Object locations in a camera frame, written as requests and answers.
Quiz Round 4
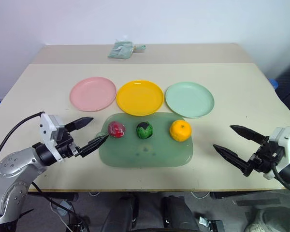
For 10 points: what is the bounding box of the black carbon fibre case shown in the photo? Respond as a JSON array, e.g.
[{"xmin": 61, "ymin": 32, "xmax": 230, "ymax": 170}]
[{"xmin": 274, "ymin": 58, "xmax": 290, "ymax": 114}]

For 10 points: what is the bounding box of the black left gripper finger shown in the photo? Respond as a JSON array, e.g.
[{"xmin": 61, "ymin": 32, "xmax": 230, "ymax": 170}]
[
  {"xmin": 77, "ymin": 134, "xmax": 109, "ymax": 158},
  {"xmin": 64, "ymin": 116, "xmax": 94, "ymax": 132}
]

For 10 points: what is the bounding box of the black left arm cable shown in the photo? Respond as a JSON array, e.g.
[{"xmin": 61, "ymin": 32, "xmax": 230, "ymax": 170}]
[{"xmin": 0, "ymin": 111, "xmax": 45, "ymax": 172}]

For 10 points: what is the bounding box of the yellow plate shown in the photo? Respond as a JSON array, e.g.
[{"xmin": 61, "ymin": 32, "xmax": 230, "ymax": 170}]
[{"xmin": 116, "ymin": 80, "xmax": 165, "ymax": 116}]

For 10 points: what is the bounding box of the light green plate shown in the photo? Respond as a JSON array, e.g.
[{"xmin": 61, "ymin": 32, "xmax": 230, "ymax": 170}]
[{"xmin": 165, "ymin": 81, "xmax": 215, "ymax": 119}]

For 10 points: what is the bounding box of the green packaged cloth bag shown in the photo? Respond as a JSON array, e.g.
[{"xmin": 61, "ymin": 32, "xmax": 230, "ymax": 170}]
[{"xmin": 107, "ymin": 40, "xmax": 146, "ymax": 59}]

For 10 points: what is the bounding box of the dark green vegetable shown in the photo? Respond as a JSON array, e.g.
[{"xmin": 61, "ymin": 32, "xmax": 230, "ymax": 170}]
[{"xmin": 136, "ymin": 121, "xmax": 154, "ymax": 140}]

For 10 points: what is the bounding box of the pink plate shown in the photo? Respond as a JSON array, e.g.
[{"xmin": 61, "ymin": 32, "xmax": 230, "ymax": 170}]
[{"xmin": 69, "ymin": 77, "xmax": 117, "ymax": 112}]

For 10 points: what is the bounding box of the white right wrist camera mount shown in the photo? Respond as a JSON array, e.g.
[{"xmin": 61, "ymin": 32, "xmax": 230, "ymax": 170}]
[{"xmin": 263, "ymin": 126, "xmax": 290, "ymax": 180}]

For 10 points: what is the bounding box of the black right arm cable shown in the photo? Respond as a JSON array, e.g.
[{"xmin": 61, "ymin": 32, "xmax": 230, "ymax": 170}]
[{"xmin": 272, "ymin": 163, "xmax": 290, "ymax": 194}]

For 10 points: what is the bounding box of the dark rounded robot leg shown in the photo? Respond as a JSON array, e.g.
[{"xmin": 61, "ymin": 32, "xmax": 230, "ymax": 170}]
[
  {"xmin": 101, "ymin": 195, "xmax": 139, "ymax": 232},
  {"xmin": 160, "ymin": 195, "xmax": 199, "ymax": 232}
]

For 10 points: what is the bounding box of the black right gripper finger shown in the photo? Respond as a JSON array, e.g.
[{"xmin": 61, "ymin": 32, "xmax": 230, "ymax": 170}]
[
  {"xmin": 229, "ymin": 124, "xmax": 270, "ymax": 147},
  {"xmin": 212, "ymin": 144, "xmax": 255, "ymax": 177}
]

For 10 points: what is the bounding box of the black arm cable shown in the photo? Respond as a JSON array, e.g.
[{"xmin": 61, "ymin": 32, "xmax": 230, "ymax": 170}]
[
  {"xmin": 272, "ymin": 163, "xmax": 290, "ymax": 194},
  {"xmin": 0, "ymin": 111, "xmax": 45, "ymax": 172}
]

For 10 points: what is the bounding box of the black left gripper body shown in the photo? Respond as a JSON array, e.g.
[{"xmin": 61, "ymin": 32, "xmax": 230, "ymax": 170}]
[{"xmin": 54, "ymin": 127, "xmax": 82, "ymax": 159}]

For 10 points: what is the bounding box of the translucent green cutting board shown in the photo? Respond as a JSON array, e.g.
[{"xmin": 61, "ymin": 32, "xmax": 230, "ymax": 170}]
[{"xmin": 95, "ymin": 112, "xmax": 194, "ymax": 169}]

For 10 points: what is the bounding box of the orange fruit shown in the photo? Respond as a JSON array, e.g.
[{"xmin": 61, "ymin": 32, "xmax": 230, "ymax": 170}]
[{"xmin": 169, "ymin": 120, "xmax": 192, "ymax": 142}]

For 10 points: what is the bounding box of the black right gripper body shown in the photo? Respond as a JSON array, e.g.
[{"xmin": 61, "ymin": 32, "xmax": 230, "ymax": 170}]
[{"xmin": 246, "ymin": 140, "xmax": 284, "ymax": 174}]

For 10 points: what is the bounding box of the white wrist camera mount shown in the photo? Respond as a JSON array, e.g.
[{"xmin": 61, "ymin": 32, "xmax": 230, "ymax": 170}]
[
  {"xmin": 39, "ymin": 113, "xmax": 65, "ymax": 162},
  {"xmin": 263, "ymin": 126, "xmax": 290, "ymax": 180}
]

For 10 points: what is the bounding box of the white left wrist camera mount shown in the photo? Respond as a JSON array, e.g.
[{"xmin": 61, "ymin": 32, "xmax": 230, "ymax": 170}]
[{"xmin": 39, "ymin": 113, "xmax": 65, "ymax": 162}]

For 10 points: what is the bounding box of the red apple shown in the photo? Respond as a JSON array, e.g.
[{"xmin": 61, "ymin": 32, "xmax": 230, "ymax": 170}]
[{"xmin": 107, "ymin": 121, "xmax": 126, "ymax": 139}]

